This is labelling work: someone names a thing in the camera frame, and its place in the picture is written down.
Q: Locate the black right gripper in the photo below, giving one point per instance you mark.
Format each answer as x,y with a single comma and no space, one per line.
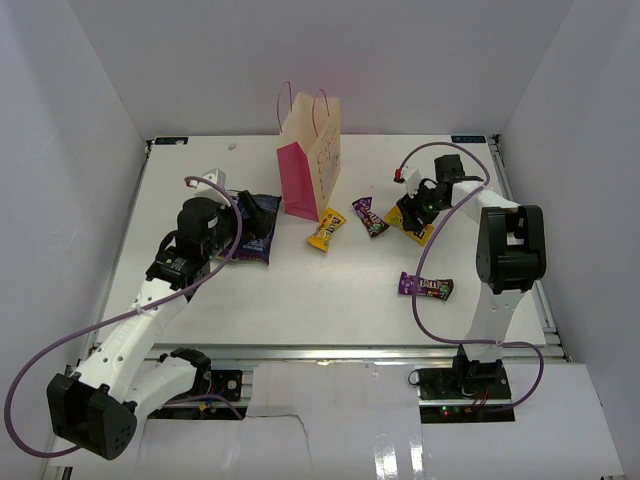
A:
410,210

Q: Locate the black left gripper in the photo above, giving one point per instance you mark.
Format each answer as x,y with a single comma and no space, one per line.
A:
261,218

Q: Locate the yellow m&m's packet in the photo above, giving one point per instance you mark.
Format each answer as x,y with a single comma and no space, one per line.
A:
330,223
393,218

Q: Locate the blue purple snack bag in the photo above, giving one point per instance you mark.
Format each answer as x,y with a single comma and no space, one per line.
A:
257,249

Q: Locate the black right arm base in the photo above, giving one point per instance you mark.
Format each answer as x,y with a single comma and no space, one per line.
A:
463,393

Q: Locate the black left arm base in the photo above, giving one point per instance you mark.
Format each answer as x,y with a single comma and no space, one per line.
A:
214,395

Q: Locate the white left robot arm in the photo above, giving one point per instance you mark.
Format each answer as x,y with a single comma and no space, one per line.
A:
99,406

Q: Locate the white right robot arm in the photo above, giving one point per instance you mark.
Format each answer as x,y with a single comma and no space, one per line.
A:
510,253

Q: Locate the beige pink paper bag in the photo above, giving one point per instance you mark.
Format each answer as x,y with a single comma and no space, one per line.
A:
308,151

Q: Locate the brown purple m&m's packet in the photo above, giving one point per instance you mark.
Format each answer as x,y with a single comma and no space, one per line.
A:
374,225
433,288

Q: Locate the brown purple M&M's packet front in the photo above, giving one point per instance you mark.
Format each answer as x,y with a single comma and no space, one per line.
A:
433,288

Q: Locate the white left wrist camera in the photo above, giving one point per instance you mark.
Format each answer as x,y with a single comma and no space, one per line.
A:
202,187

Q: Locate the aluminium table edge rail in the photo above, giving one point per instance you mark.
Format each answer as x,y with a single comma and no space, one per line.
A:
246,353

